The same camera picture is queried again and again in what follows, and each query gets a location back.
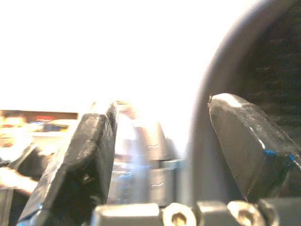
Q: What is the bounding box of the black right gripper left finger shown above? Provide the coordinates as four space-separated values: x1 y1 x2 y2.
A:
17 101 118 226

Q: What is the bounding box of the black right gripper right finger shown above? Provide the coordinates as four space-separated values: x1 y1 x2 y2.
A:
207 92 301 202

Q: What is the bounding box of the white front-loading dryer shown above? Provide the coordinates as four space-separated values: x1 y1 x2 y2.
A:
183 0 301 203

